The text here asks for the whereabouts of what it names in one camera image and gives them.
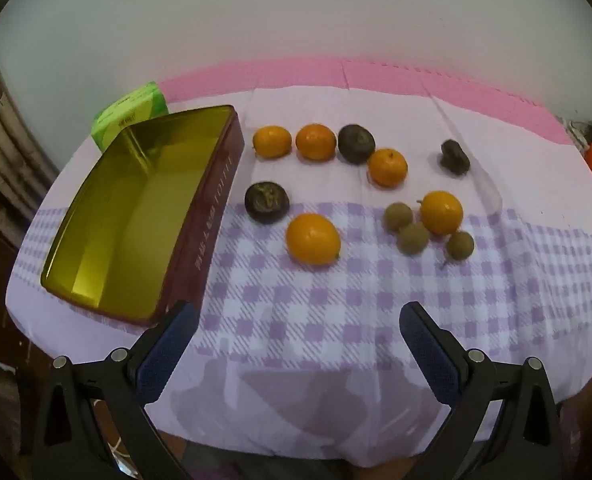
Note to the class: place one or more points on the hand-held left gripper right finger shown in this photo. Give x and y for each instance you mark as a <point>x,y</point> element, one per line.
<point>430,350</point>

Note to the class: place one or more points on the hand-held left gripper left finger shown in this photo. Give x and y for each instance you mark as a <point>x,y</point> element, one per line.
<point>166,345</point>

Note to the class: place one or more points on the small brown longan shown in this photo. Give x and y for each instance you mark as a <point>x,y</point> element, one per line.
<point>398,216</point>
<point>459,245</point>
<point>412,238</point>

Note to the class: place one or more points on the orange mandarin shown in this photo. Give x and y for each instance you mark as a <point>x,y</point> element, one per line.
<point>441,212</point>
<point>387,167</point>
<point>272,141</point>
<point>316,141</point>
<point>313,239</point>

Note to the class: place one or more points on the red and gold tin box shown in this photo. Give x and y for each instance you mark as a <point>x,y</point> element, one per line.
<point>126,200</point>

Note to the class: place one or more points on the pink and purple checked tablecloth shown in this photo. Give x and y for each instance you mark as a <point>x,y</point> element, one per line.
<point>326,310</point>

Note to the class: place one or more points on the green tissue pack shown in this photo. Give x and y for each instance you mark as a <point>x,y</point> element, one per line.
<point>126,110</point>

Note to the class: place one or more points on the beige patterned curtain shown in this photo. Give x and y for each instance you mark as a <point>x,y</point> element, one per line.
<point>6,135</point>

